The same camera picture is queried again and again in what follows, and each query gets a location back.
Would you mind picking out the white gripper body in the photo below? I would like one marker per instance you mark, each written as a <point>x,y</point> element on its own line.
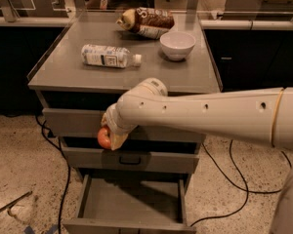
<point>111,122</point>

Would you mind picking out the red apple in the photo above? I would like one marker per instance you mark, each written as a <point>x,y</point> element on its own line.
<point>103,137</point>

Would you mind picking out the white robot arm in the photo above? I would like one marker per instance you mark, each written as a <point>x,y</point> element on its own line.
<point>257,116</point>

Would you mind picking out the grey middle drawer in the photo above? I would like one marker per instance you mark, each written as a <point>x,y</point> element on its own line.
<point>92,158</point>

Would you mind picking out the grey top drawer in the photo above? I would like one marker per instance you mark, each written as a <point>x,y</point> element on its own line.
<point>86,123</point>

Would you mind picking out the grey metal drawer cabinet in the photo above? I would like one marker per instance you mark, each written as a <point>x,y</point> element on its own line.
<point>64,81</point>

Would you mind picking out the grey open bottom drawer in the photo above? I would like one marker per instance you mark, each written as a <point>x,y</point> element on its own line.
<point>131,204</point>

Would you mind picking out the clear plastic water bottle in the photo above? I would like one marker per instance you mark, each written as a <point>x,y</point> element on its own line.
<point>109,56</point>

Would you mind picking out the white ceramic bowl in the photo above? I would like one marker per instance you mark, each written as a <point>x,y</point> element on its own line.
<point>177,45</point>

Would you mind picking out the brown chip bag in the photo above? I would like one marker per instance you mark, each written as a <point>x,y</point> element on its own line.
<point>147,22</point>

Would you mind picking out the metal rod on floor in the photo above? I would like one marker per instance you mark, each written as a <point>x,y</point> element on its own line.
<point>9,205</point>

